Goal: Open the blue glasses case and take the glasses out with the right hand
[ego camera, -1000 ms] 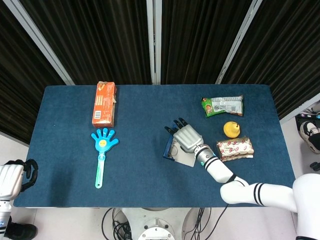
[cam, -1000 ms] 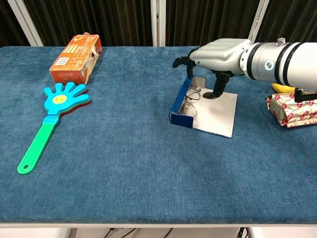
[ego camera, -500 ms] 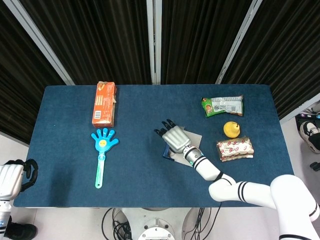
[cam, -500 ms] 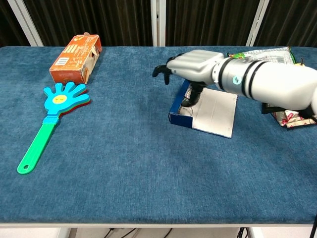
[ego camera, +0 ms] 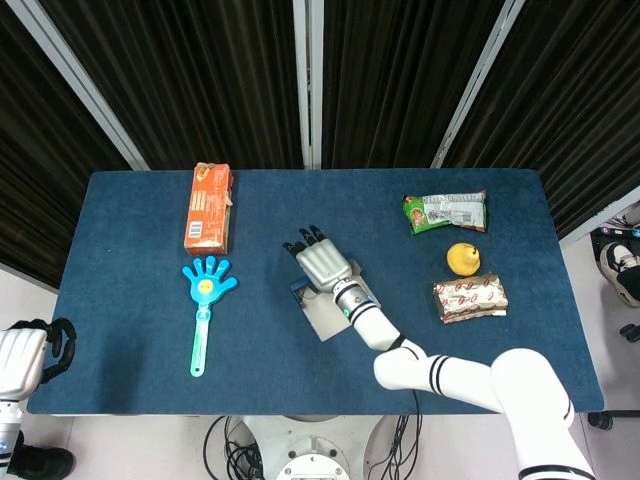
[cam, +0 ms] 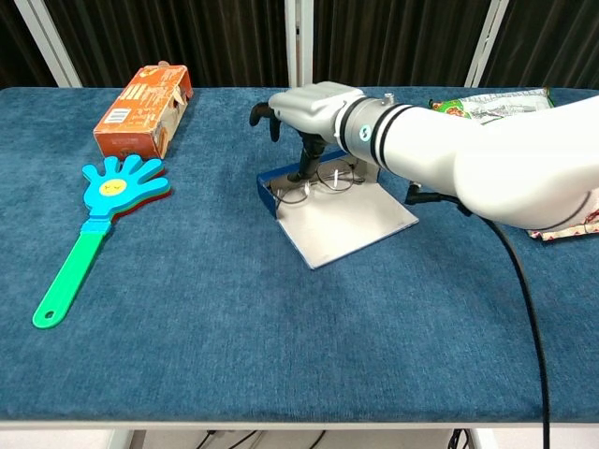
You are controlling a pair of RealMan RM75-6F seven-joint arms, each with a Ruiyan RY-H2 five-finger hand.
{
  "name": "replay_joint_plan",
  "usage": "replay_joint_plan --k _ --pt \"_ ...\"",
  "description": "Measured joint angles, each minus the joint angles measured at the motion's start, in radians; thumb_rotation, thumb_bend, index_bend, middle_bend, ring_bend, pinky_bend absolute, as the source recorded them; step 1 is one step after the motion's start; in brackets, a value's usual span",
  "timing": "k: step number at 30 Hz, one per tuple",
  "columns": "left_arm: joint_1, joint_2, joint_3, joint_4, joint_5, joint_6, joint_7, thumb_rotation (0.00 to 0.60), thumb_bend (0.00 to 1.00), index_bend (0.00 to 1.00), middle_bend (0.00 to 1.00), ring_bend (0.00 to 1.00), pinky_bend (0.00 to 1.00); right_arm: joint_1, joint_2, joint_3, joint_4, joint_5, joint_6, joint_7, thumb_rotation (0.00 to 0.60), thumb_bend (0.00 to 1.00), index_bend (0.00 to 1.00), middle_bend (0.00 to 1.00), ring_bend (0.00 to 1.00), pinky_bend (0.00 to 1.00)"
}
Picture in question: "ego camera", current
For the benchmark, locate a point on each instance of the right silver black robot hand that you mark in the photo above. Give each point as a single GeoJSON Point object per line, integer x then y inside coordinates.
{"type": "Point", "coordinates": [322, 265]}

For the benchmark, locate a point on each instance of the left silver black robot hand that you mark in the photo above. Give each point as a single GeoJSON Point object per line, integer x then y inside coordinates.
{"type": "Point", "coordinates": [20, 360]}

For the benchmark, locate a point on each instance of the grey blue box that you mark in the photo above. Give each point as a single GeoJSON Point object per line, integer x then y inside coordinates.
{"type": "Point", "coordinates": [325, 320]}

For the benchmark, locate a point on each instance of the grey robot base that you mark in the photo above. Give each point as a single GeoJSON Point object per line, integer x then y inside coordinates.
{"type": "Point", "coordinates": [310, 450]}

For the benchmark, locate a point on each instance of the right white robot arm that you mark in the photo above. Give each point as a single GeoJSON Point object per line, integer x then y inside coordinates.
{"type": "Point", "coordinates": [370, 325]}

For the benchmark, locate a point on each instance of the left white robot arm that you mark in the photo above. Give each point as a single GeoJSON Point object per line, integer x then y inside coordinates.
{"type": "Point", "coordinates": [10, 425]}

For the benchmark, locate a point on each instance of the blue cloth-covered table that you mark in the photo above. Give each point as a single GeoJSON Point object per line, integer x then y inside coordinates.
{"type": "Point", "coordinates": [200, 395]}

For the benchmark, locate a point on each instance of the black shoe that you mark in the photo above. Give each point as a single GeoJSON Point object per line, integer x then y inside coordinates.
{"type": "Point", "coordinates": [45, 462]}

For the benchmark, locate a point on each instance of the blue green hand clapper toy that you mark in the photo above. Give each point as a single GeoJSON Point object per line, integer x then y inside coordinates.
{"type": "Point", "coordinates": [205, 285]}

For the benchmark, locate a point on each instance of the green snack packet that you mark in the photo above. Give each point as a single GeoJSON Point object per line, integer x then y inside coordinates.
{"type": "Point", "coordinates": [440, 212]}

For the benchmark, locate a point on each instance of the orange cardboard carton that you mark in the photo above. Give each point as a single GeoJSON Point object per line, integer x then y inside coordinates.
{"type": "Point", "coordinates": [205, 210]}

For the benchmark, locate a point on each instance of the yellow pear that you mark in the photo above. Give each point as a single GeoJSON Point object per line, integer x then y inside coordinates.
{"type": "Point", "coordinates": [462, 260]}

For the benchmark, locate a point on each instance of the gold red snack packet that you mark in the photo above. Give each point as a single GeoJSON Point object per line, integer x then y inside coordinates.
{"type": "Point", "coordinates": [470, 300]}

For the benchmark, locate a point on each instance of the black pleated curtain panel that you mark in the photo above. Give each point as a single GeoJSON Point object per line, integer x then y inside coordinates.
{"type": "Point", "coordinates": [40, 175]}
{"type": "Point", "coordinates": [575, 100]}
{"type": "Point", "coordinates": [200, 85]}
{"type": "Point", "coordinates": [400, 85]}

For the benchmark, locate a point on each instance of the white black sneaker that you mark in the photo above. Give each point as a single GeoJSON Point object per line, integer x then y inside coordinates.
{"type": "Point", "coordinates": [620, 275]}

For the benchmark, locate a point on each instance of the small black floor object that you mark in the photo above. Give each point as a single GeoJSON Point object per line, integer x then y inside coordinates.
{"type": "Point", "coordinates": [630, 333]}

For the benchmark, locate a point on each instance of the black stand foot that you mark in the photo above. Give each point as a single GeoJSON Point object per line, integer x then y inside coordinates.
{"type": "Point", "coordinates": [600, 421]}

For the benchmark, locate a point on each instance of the white partition frame post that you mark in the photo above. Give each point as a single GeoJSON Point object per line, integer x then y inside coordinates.
{"type": "Point", "coordinates": [475, 85]}
{"type": "Point", "coordinates": [85, 85]}
{"type": "Point", "coordinates": [600, 215]}
{"type": "Point", "coordinates": [308, 85]}

